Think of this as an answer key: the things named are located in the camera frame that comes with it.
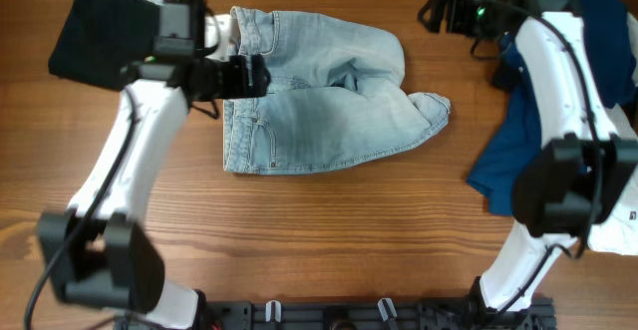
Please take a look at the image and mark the white printed t-shirt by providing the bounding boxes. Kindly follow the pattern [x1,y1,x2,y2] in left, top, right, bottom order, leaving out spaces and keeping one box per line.
[468,0,638,256]

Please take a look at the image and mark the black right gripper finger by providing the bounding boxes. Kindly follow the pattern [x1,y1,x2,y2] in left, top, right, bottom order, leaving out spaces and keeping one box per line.
[418,14,446,34]
[423,0,449,16]

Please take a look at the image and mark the dark blue t-shirt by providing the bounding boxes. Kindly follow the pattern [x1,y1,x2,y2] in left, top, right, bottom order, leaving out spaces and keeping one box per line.
[468,0,637,216]

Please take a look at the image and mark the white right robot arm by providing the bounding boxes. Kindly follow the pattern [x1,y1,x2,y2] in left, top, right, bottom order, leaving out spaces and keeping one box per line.
[422,0,637,325]

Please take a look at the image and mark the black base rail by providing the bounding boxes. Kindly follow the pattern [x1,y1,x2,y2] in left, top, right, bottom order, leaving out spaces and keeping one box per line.
[208,298,557,330]

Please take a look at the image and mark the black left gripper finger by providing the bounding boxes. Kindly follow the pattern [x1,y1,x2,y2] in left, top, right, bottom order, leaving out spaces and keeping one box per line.
[246,78,270,98]
[248,55,269,79]

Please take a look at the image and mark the light blue denim shorts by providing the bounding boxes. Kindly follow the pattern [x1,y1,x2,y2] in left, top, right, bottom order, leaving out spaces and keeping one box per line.
[223,6,452,175]

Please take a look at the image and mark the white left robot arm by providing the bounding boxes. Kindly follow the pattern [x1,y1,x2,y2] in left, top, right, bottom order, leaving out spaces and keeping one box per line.
[23,55,271,329]

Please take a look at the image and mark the folded black garment stack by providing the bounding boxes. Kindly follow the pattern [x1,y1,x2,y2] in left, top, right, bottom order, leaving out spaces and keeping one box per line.
[47,0,208,92]

